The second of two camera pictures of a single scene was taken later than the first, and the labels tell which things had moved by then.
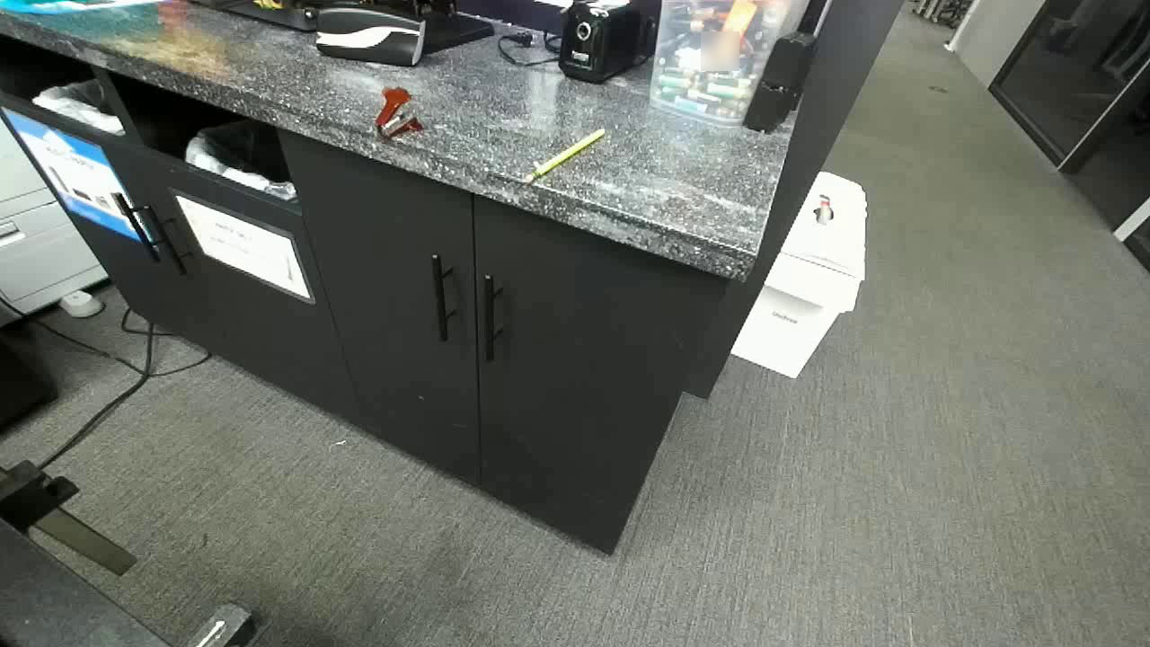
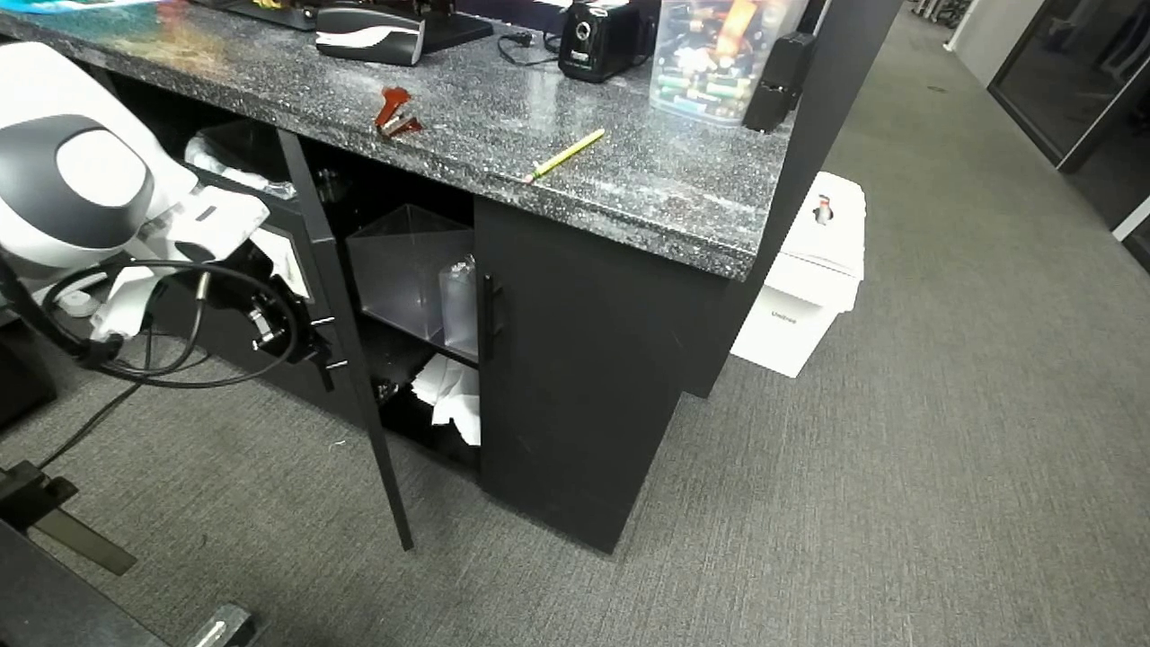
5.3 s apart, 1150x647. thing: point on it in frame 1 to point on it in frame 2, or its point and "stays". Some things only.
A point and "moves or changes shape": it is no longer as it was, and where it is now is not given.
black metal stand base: (29, 500) stays
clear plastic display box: (709, 54) stays
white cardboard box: (814, 282) stays
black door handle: (440, 292) to (320, 350)
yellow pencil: (558, 158) stays
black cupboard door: (395, 261) moves or changes shape
